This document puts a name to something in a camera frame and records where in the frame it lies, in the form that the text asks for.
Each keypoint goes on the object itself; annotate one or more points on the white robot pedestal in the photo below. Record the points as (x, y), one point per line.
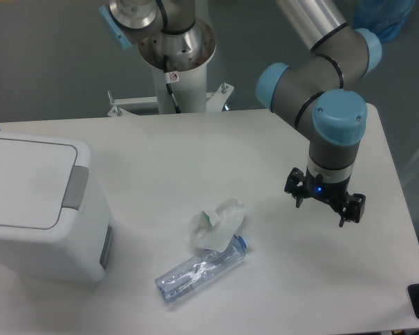
(179, 69)

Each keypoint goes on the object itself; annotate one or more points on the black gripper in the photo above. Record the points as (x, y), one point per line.
(302, 186)

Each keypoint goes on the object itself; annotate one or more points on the crushed clear plastic bottle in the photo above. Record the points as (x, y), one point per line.
(200, 269)

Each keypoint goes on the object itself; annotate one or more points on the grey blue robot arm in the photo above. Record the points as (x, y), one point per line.
(314, 99)

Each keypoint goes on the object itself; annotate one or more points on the white trash can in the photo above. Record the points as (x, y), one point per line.
(55, 221)

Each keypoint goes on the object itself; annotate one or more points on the blue plastic bag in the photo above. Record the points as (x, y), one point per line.
(385, 19)

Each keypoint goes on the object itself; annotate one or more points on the crumpled white paper packaging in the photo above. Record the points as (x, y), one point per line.
(213, 229)

